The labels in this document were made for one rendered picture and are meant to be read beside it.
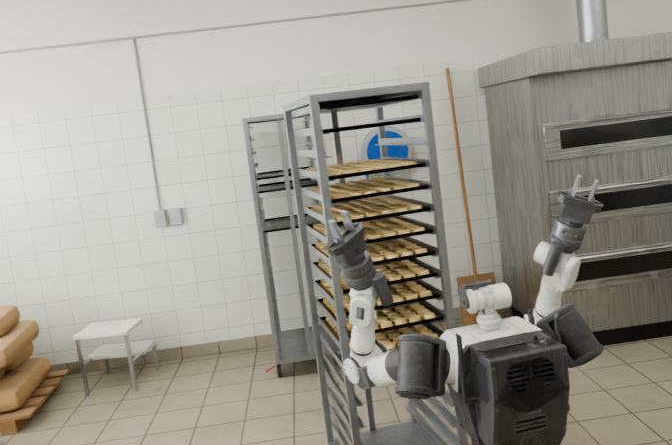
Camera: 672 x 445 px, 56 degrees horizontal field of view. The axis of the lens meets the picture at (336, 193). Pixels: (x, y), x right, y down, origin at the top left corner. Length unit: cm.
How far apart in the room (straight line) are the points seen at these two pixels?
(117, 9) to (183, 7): 50
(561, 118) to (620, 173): 54
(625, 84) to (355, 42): 198
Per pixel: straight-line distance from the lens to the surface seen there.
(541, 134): 430
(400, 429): 340
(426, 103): 252
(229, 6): 511
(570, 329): 181
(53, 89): 533
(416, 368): 164
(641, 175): 460
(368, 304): 171
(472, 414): 172
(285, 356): 456
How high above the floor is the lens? 169
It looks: 6 degrees down
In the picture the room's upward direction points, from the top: 7 degrees counter-clockwise
